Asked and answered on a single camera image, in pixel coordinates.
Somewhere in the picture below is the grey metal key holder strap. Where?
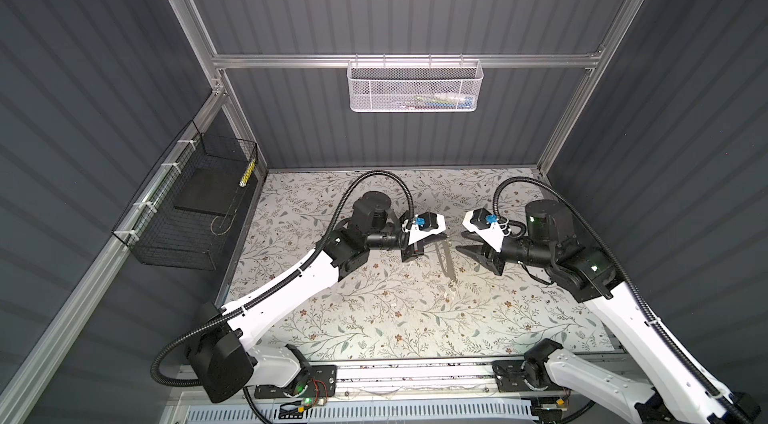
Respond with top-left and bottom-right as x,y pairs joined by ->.
435,237 -> 460,290

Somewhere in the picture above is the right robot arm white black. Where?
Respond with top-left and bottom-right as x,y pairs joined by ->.
458,200 -> 761,423

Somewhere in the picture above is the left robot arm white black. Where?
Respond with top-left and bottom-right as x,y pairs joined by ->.
186,191 -> 447,403

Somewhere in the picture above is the floral table mat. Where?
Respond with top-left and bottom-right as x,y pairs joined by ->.
228,169 -> 614,361

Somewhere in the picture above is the yellow marker in basket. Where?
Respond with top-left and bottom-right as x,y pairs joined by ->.
238,159 -> 257,188

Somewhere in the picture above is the black pad in basket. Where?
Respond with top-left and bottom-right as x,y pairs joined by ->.
174,169 -> 241,217

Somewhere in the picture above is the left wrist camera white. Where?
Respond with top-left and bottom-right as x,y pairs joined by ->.
401,212 -> 447,244

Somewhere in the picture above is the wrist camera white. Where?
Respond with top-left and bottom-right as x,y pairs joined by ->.
401,212 -> 447,244
461,208 -> 513,253

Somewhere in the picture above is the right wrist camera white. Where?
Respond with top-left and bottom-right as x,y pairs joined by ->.
461,208 -> 513,253

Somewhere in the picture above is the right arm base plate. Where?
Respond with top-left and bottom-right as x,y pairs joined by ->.
491,359 -> 571,396

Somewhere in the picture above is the aluminium mounting rail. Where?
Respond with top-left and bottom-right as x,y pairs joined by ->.
173,354 -> 655,405

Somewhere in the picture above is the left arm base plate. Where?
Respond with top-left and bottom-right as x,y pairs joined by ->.
251,365 -> 338,399

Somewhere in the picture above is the white slotted cable duct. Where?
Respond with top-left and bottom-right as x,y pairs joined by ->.
179,399 -> 535,424

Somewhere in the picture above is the white wire mesh basket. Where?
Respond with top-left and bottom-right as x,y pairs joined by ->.
346,58 -> 484,113

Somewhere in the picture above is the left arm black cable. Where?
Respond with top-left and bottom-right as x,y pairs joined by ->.
149,169 -> 416,424

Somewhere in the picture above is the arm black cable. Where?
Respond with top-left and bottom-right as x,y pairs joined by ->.
491,175 -> 757,424
149,169 -> 416,424

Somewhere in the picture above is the black wire basket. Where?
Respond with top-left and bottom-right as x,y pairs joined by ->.
113,123 -> 259,271

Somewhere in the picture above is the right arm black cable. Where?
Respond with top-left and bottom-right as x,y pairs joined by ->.
491,175 -> 757,424

